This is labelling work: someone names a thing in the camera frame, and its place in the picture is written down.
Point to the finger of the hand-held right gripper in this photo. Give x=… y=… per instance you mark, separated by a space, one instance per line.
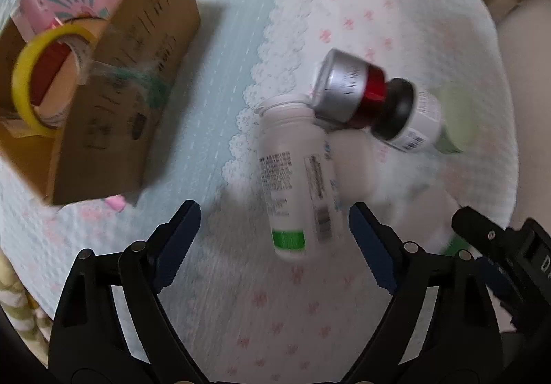
x=482 y=233

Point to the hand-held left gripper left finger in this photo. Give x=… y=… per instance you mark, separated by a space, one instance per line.
x=174 y=240

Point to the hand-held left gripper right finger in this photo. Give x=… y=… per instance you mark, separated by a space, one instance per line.
x=375 y=244

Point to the white bottle with green band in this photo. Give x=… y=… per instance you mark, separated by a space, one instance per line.
x=297 y=177

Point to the cardboard box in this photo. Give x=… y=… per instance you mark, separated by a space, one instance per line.
x=99 y=78

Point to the small pink object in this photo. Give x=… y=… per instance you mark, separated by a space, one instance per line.
x=116 y=201

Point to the white patterned tablecloth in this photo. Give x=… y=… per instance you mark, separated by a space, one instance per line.
x=275 y=160

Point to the silver and red can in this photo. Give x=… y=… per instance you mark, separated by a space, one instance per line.
x=346 y=87

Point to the green and white striped cloth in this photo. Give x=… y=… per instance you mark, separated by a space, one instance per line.
x=19 y=306

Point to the yellow tape roll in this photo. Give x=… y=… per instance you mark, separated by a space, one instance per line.
x=47 y=78

